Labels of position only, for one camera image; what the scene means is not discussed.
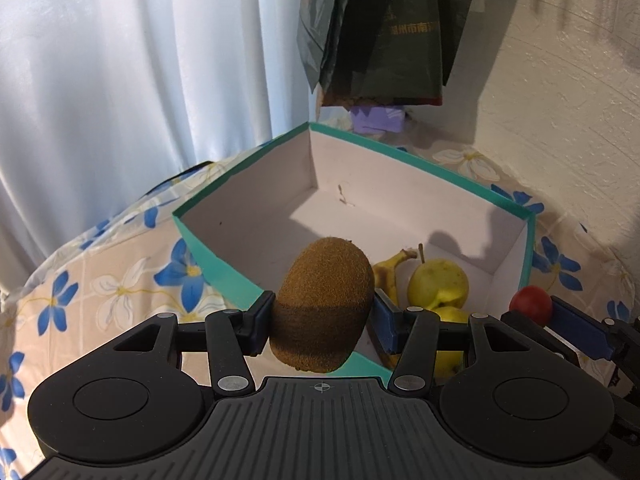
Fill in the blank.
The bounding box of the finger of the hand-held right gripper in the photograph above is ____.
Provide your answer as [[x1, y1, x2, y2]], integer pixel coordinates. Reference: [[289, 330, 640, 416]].
[[550, 296, 623, 361], [501, 311, 581, 368]]

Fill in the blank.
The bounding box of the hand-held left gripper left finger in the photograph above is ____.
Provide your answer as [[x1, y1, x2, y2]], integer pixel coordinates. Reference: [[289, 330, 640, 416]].
[[95, 290, 277, 396]]

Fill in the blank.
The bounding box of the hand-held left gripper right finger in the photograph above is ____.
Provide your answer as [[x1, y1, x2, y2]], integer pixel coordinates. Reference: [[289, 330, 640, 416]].
[[372, 291, 551, 396]]

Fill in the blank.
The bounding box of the red cherry tomato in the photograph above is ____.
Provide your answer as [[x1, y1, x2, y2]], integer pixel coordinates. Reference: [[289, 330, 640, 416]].
[[509, 285, 553, 326]]

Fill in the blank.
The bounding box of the spotted yellow banana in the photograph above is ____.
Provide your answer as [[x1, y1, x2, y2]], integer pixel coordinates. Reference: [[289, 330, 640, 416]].
[[372, 249, 418, 311]]

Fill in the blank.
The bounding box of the large brown kiwi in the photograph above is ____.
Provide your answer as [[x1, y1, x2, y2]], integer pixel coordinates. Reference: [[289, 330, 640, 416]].
[[269, 236, 375, 375]]

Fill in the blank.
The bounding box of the yellow-green pear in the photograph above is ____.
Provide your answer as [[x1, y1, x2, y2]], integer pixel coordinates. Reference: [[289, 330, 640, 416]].
[[406, 244, 470, 311], [430, 305, 481, 380]]

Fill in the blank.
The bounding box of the teal cardboard box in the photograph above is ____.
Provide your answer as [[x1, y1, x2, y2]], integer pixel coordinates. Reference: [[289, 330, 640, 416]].
[[171, 121, 538, 381]]

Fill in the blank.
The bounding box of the blue floral tablecloth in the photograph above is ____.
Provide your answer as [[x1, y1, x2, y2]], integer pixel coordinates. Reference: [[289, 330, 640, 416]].
[[0, 115, 640, 480]]

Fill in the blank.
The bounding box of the purple box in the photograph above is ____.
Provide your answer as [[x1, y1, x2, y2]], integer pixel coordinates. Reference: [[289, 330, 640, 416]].
[[350, 105, 407, 135]]

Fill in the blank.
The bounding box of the white curtain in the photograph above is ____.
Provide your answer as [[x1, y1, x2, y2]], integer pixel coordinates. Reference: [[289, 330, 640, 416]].
[[0, 0, 326, 291]]

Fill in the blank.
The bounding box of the black printed bag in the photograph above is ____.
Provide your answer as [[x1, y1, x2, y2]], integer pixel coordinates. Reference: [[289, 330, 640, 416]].
[[320, 0, 488, 108]]

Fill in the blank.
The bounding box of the dark green plastic bag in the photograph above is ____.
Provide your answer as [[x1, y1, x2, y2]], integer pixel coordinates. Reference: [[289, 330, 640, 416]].
[[297, 0, 351, 93]]

